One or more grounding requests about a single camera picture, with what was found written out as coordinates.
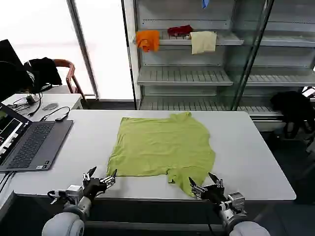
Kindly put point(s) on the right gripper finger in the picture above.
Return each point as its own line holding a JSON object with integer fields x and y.
{"x": 217, "y": 183}
{"x": 197, "y": 190}

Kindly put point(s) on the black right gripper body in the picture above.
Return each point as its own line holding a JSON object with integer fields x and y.
{"x": 214, "y": 193}

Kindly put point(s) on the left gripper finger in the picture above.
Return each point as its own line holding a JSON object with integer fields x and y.
{"x": 89, "y": 175}
{"x": 109, "y": 180}

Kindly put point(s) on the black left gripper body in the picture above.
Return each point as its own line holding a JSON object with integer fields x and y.
{"x": 93, "y": 186}

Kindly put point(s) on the green t-shirt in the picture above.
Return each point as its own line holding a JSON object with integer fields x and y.
{"x": 160, "y": 145}

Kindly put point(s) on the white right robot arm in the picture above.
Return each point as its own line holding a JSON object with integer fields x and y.
{"x": 243, "y": 226}

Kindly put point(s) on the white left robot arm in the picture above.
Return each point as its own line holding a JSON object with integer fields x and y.
{"x": 65, "y": 221}

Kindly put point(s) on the grey open laptop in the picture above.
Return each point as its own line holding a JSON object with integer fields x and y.
{"x": 34, "y": 145}

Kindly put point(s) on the grey computer mouse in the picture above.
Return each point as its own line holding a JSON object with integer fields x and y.
{"x": 50, "y": 106}

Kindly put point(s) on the brown wooden chair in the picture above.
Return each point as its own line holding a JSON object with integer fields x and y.
{"x": 71, "y": 78}

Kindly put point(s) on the grey metal shelf rack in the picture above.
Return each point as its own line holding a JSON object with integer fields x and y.
{"x": 184, "y": 76}

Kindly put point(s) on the black jacket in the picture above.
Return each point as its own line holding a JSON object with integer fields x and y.
{"x": 44, "y": 71}

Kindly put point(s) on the black monitor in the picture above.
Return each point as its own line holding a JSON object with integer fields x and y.
{"x": 7, "y": 52}

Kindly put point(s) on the grey metal table frame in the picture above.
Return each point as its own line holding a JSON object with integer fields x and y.
{"x": 147, "y": 225}

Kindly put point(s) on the grey window frame post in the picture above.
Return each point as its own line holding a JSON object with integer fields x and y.
{"x": 83, "y": 49}

